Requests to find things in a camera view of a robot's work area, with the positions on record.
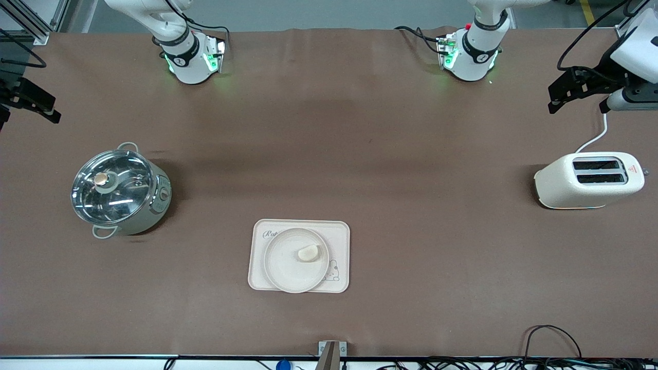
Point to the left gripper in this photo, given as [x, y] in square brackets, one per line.
[608, 73]

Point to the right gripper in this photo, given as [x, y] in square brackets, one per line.
[11, 92]

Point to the cream round plate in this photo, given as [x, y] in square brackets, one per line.
[288, 262]

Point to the pale steamed bun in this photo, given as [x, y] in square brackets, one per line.
[308, 253]

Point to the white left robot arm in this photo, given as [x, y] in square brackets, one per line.
[475, 56]

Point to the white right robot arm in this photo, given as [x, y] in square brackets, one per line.
[190, 61]

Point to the cream two-slot toaster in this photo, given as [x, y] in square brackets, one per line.
[560, 187]

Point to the glass pot lid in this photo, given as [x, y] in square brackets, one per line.
[110, 187]

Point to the steel pot with glass lid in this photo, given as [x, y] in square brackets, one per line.
[154, 210]

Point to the brown table mat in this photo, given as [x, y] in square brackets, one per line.
[329, 128]

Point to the cream rabbit print tray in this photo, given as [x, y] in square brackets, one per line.
[339, 234]

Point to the blue round object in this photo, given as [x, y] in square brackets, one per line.
[283, 365]

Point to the aluminium frame profile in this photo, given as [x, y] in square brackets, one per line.
[624, 30]
[38, 31]

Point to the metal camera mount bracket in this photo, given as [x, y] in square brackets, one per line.
[331, 354]

